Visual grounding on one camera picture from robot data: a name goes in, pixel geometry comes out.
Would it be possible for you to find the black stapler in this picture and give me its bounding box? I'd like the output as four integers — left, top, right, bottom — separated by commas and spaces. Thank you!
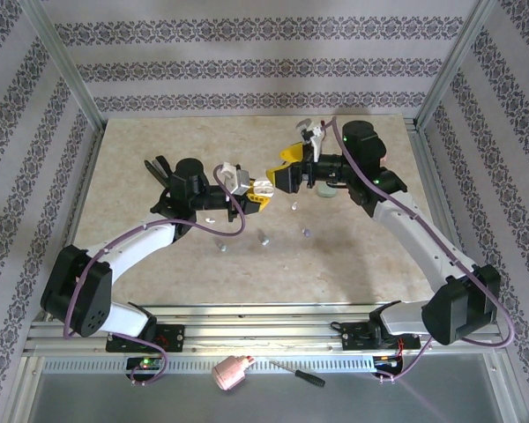
141, 153, 174, 189

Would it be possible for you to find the pink plastic bottle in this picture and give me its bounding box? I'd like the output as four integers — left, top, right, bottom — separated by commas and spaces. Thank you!
210, 354, 256, 392

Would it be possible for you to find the small green-lit controller board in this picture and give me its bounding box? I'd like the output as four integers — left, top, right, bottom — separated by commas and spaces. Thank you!
126, 357, 164, 371

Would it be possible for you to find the small orange-lit controller board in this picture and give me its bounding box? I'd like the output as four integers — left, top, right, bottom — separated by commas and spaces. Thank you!
374, 354, 405, 369

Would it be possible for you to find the grey metal sheet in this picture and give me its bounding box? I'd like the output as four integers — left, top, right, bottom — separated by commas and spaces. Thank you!
24, 372, 512, 423

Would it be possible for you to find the aluminium table side rail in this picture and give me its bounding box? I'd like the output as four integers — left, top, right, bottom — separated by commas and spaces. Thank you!
43, 127, 109, 316
405, 117, 502, 321

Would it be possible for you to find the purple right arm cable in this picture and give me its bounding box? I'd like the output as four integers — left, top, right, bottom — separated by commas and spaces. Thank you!
321, 117, 515, 384

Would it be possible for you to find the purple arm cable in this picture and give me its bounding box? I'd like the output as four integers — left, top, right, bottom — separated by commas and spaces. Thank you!
63, 163, 250, 389
321, 117, 515, 384

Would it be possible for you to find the aluminium frame post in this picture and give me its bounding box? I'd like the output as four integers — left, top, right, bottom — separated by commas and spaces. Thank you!
414, 0, 506, 131
24, 0, 107, 133

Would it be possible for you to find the long aluminium base rail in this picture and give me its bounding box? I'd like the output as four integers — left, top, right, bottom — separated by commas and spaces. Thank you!
24, 302, 510, 356

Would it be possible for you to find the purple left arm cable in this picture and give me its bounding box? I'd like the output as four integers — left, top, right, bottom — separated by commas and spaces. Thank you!
63, 163, 250, 389

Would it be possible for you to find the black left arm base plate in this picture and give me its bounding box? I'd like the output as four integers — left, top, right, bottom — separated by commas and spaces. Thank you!
105, 323, 186, 353

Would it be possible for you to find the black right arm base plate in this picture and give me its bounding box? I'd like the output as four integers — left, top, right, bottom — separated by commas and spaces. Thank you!
341, 321, 422, 353

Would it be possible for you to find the slotted grey cable duct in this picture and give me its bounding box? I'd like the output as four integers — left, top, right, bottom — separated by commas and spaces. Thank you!
41, 355, 376, 375

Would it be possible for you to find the black handled screwdriver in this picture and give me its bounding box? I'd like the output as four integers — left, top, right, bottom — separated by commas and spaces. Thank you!
269, 359, 327, 389

